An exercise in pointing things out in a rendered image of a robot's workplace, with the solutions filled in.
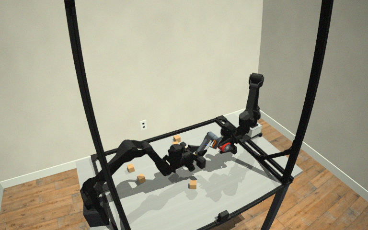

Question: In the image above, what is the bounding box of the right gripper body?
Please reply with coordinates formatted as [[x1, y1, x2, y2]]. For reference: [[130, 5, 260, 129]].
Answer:
[[224, 124, 244, 154]]

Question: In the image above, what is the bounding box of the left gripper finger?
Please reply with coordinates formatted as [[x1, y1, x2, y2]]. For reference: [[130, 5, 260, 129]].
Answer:
[[198, 150, 207, 156], [188, 145, 199, 153]]

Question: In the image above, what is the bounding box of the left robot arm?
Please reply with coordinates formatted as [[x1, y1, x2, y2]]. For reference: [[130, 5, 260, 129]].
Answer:
[[80, 139, 184, 211]]

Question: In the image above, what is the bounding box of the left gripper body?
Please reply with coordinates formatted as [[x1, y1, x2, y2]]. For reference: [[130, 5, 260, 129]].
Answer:
[[180, 142, 206, 169]]

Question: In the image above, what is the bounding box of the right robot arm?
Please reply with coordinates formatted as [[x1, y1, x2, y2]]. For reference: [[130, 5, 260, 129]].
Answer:
[[238, 73, 264, 135]]

